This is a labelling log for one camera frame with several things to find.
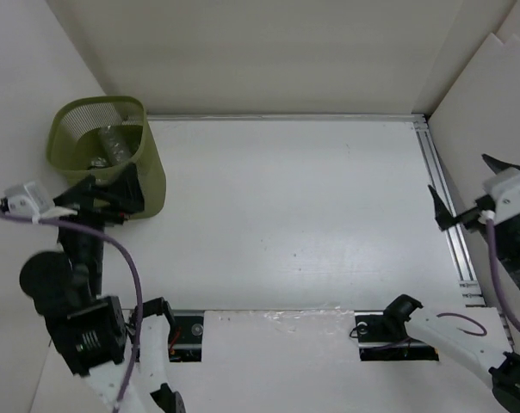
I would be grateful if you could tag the wide clear plastic jar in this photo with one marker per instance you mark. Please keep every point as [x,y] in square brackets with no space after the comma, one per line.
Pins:
[114,144]

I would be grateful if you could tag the clear ribbed plastic bottle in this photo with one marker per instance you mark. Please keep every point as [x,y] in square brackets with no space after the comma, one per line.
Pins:
[98,163]

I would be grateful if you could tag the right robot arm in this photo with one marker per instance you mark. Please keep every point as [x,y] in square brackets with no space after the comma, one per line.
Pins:
[495,364]

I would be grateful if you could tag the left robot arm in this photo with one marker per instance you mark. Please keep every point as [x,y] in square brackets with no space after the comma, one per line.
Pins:
[122,357]

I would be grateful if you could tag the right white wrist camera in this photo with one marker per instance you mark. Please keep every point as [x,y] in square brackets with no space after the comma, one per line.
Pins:
[504,190]

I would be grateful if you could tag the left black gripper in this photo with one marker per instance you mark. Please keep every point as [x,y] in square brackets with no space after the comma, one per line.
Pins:
[125,193]

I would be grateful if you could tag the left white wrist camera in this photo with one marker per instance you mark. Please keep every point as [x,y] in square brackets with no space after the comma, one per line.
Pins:
[26,199]

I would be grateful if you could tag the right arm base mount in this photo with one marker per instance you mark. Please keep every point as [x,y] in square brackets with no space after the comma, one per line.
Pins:
[378,339]

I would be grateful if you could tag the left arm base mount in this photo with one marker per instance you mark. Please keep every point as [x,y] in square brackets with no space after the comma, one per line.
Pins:
[185,339]

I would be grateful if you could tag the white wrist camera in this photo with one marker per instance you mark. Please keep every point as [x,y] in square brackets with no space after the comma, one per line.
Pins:
[26,199]
[504,190]

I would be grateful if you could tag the aluminium rail right edge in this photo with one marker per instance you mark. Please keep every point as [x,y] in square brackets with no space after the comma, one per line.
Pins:
[468,283]

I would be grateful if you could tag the green plastic waste bin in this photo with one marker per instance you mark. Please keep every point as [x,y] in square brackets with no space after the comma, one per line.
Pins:
[73,141]

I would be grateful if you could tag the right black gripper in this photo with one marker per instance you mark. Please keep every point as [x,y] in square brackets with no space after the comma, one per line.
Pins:
[445,216]

